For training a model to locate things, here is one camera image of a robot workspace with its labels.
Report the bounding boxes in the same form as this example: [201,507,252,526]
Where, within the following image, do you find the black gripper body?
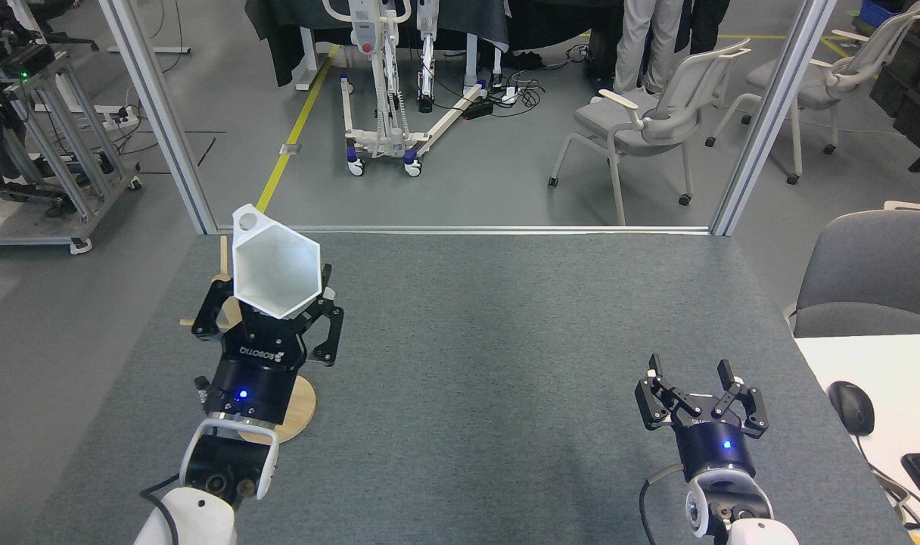
[195,314,309,425]
[672,413,756,482]

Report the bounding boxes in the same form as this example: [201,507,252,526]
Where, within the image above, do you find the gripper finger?
[713,360,769,438]
[191,276,244,340]
[635,353,695,432]
[295,263,345,368]

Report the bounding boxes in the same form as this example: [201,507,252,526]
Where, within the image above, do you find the white hexagonal cup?
[232,204,323,317]

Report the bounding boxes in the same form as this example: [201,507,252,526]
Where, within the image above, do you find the wooden cup rack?
[180,235,317,445]

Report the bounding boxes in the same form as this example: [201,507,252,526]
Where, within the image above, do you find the dark storage crates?
[869,15,920,173]

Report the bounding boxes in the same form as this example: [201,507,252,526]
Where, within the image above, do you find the black computer mouse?
[828,381,875,436]

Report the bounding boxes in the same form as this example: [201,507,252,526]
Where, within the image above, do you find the white desk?
[794,333,920,545]

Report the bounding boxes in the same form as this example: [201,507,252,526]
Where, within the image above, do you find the dark grey office chair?
[784,201,920,338]

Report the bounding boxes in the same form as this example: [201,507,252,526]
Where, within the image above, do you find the white wheeled stand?
[322,0,488,179]

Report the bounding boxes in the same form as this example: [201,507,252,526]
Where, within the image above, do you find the table with dark cloth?
[244,0,510,88]

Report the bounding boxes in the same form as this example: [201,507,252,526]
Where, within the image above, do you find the person in light trousers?
[590,0,684,103]

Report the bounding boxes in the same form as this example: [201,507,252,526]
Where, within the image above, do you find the person in black trousers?
[676,0,731,55]

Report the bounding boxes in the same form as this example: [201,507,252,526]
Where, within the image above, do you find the blue bin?
[859,0,903,31]

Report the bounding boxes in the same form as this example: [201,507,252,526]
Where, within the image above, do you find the silver aluminium post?
[710,0,839,237]
[99,0,219,235]

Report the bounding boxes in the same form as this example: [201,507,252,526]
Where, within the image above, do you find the aluminium frame cart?
[0,30,143,254]

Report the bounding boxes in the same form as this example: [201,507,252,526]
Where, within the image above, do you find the grey chair white frame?
[548,38,752,226]
[705,2,920,185]

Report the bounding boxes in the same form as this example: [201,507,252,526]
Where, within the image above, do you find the black floor cable tangle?
[498,68,545,118]

